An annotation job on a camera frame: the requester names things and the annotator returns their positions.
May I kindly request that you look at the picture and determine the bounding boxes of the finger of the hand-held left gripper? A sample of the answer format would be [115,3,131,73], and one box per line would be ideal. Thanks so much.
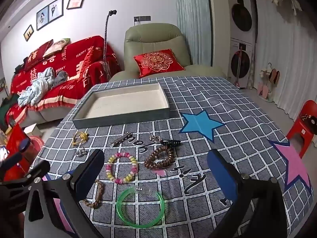
[15,161,51,186]
[0,152,23,171]

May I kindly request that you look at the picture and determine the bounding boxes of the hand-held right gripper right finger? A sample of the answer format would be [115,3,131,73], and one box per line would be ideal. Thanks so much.
[207,149,291,238]

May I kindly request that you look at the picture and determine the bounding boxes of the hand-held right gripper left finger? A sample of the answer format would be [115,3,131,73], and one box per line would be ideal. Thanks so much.
[25,149,106,238]

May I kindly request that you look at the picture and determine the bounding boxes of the brown braided bracelet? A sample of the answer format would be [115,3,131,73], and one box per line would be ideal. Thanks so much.
[83,180,105,209]

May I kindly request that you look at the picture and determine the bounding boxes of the gold hair clip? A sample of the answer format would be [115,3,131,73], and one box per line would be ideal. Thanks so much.
[72,132,90,146]

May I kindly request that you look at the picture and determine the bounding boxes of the pink yellow beaded bracelet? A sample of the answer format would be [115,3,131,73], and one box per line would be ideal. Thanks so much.
[106,152,138,184]

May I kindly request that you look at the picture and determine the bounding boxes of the silver star hair clip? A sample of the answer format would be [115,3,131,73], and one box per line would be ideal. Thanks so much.
[110,131,132,146]

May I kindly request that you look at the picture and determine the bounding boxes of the green translucent bangle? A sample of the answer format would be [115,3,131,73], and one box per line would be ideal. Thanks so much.
[116,185,165,228]

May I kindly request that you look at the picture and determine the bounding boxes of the brown spiral hair tie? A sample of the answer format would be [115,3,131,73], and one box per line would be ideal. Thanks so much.
[144,146,176,170]

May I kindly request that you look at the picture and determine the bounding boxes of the black hair claw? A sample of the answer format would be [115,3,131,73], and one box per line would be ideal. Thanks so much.
[160,139,182,149]

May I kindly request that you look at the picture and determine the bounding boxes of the grey jewelry tray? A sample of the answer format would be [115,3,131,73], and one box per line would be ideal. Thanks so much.
[72,83,171,130]

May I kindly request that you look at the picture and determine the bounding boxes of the blue lidded snack jar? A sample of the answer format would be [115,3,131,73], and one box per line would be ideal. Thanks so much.
[19,139,32,154]

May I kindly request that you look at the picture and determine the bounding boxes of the small white stool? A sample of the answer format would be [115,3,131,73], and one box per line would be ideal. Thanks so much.
[23,123,41,137]

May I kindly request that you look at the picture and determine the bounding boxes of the green cloth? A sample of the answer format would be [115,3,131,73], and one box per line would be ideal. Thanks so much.
[0,97,18,129]

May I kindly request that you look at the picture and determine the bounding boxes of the grey sofa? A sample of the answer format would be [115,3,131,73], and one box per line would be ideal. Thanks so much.
[5,35,122,129]

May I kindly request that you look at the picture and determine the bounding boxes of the grey checked tablecloth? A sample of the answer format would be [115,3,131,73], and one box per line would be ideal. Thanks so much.
[23,76,317,238]

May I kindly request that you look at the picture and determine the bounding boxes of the light blue clothes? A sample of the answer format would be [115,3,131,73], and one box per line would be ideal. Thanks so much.
[17,67,55,107]

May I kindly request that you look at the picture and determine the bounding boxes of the black cloth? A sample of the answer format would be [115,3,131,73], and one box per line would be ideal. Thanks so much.
[15,57,29,73]

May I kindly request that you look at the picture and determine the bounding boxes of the red plastic stool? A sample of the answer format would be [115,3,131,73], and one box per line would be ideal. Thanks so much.
[286,100,317,159]

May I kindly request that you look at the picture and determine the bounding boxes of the grey garment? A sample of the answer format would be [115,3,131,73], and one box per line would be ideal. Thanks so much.
[51,71,68,87]

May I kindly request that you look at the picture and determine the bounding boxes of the slipper rack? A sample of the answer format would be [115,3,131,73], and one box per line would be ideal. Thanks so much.
[257,63,281,102]

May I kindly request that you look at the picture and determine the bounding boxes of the red printed pillow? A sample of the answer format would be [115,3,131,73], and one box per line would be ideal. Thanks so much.
[23,39,53,72]

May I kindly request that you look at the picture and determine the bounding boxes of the floral patterned long item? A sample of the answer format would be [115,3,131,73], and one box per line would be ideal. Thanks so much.
[248,42,257,90]

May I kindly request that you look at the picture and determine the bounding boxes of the red mop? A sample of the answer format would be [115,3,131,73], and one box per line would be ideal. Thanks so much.
[234,46,244,87]

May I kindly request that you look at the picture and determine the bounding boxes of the red tasselled cushion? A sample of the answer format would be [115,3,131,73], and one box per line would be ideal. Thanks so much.
[74,47,96,80]

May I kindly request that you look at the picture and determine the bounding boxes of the white washing machine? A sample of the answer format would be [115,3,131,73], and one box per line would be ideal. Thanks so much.
[230,38,254,88]

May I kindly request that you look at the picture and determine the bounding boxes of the photo print pillow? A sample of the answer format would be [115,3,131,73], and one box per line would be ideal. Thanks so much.
[43,38,71,58]

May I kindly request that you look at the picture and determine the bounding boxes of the red embroidered cushion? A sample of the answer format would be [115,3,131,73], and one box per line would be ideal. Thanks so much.
[133,49,186,78]

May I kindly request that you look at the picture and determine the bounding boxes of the black phone holder stand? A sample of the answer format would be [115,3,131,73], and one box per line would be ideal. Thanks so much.
[102,10,117,80]

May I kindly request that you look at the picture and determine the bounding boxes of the white sheer curtain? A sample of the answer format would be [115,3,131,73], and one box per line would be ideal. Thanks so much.
[253,0,317,129]

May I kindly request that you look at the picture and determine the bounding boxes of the green armchair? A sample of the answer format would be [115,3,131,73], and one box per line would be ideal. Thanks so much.
[108,23,227,83]

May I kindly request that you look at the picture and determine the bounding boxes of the white dryer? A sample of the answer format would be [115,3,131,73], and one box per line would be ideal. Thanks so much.
[226,0,255,40]

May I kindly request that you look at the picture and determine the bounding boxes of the teal curtain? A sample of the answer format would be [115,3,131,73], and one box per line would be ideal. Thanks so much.
[173,0,215,66]

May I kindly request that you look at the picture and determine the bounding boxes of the small black photo frame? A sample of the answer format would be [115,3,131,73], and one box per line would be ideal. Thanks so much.
[23,24,34,41]

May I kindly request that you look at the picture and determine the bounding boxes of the red certificate frame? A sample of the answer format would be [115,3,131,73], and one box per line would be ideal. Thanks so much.
[66,0,85,10]

